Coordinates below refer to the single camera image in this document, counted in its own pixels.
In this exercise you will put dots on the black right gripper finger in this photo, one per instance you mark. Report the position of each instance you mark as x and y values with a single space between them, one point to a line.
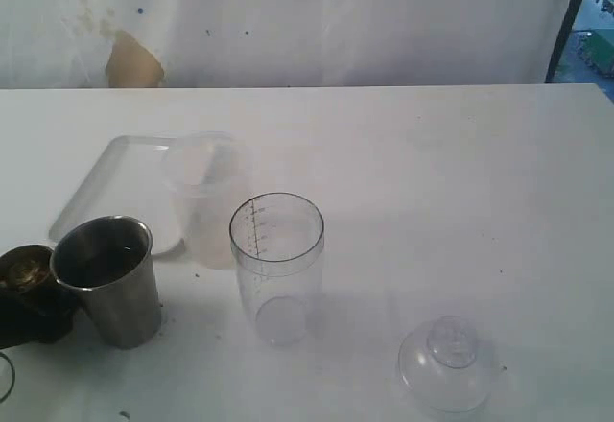
43 314

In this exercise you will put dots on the brown wooden bowl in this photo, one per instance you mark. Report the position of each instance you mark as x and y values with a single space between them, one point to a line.
38 252

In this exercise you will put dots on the stainless steel cup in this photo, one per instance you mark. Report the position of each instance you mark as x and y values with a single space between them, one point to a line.
107 264

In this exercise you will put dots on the clear plastic shaker body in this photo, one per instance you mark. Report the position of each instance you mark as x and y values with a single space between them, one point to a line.
277 240

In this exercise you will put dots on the clear dome lid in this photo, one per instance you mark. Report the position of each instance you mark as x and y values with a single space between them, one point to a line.
447 365

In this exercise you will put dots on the white rectangular tray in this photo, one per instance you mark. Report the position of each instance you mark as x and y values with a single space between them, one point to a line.
125 180

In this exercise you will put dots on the translucent plastic cup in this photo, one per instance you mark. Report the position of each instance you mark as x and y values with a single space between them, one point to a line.
207 177

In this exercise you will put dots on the green container outside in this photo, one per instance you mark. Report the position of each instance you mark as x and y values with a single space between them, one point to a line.
596 50

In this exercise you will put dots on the black metal frame post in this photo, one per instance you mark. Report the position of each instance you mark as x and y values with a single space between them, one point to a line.
562 37

